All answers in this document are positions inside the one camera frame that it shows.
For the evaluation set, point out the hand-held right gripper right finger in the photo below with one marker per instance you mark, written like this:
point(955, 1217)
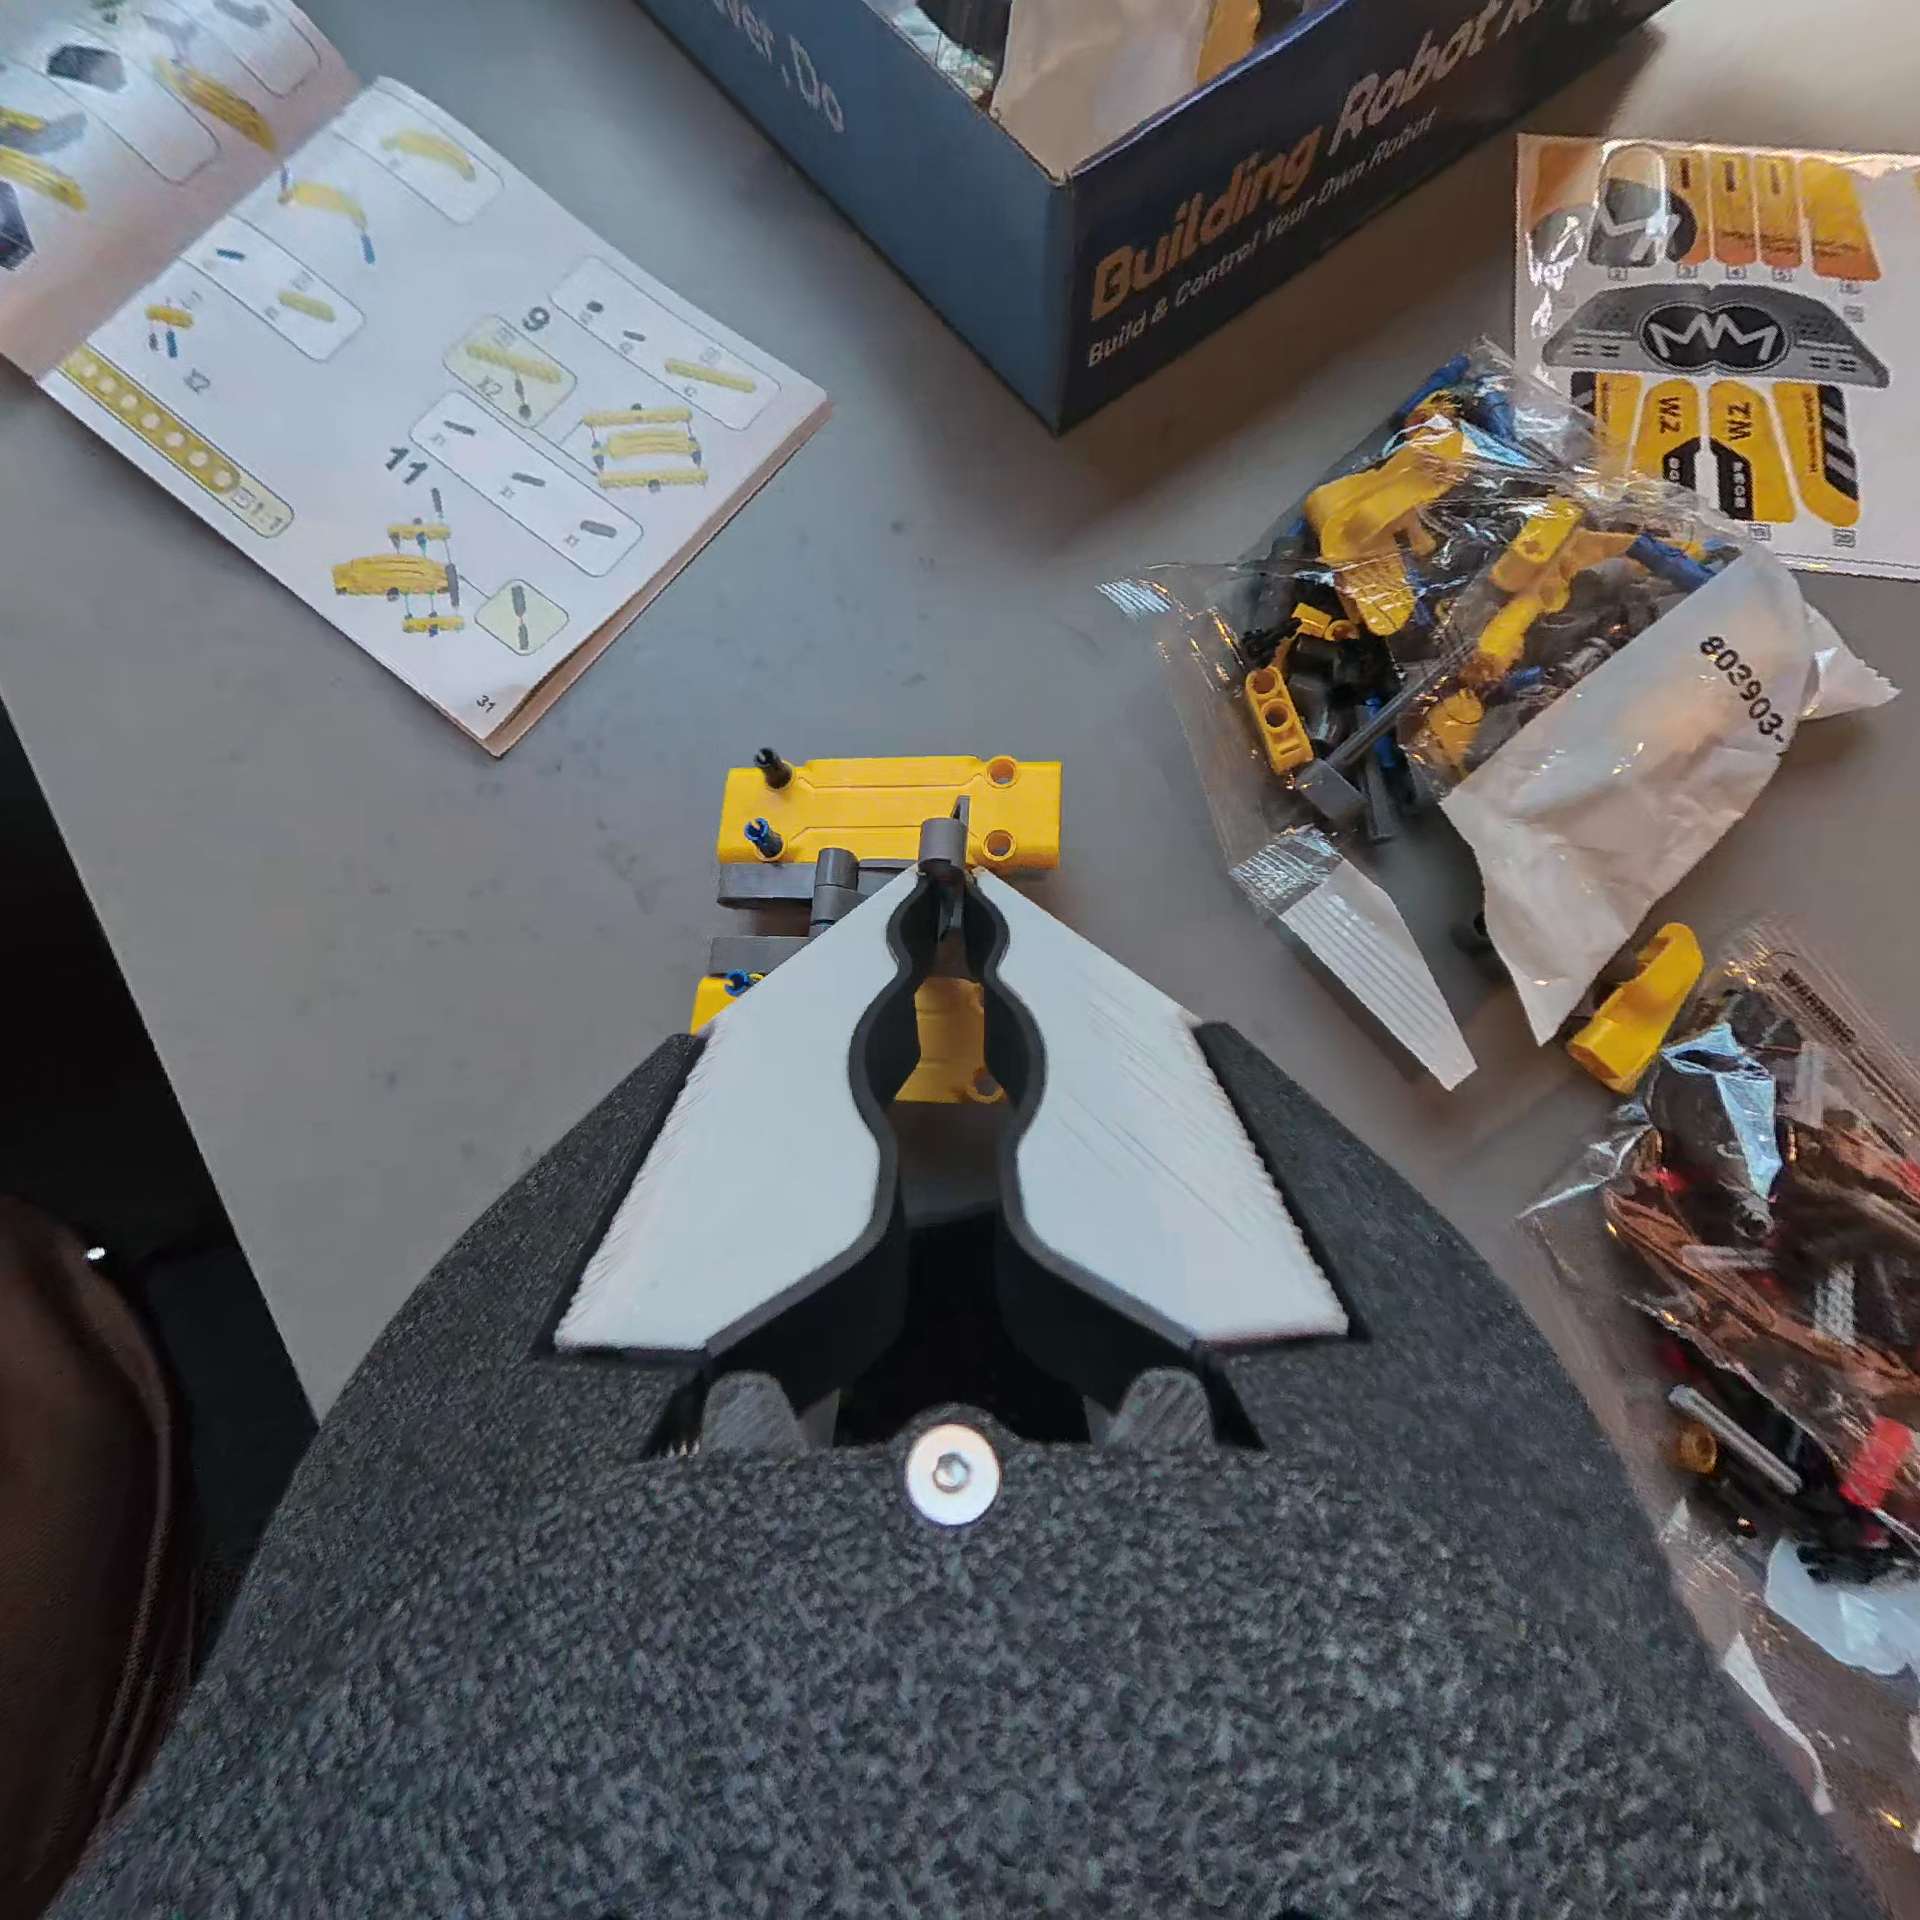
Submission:
point(1155, 1185)

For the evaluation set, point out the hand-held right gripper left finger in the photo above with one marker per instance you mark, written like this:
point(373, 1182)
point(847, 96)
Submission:
point(751, 1185)

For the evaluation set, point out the yellow black brick assembly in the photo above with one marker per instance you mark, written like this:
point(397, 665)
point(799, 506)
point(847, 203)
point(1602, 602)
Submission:
point(886, 795)

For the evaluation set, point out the blue cardboard kit box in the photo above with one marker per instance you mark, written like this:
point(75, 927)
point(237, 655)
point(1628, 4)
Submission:
point(1202, 254)

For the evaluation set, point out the grey desk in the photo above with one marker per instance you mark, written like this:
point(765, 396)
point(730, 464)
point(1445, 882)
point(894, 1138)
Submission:
point(525, 930)

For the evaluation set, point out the yellow curved brick piece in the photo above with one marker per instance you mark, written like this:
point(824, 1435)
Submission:
point(1643, 996)

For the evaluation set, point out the clear bag black red parts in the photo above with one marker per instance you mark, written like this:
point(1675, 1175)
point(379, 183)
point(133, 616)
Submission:
point(1771, 1231)

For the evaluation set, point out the clear bag yellow grey parts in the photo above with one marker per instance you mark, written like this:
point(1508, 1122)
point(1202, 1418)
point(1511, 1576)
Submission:
point(1440, 600)

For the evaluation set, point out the person's black trouser legs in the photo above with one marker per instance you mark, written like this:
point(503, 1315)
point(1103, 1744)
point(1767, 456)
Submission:
point(91, 1049)

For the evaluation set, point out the person's brown shirt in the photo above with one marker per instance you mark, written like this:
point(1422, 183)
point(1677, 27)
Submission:
point(76, 1500)

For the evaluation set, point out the instruction booklet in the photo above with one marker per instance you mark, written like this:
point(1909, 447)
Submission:
point(451, 375)

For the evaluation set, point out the yellow black sticker sheet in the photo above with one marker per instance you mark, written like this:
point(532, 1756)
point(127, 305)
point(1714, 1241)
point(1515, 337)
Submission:
point(1724, 330)

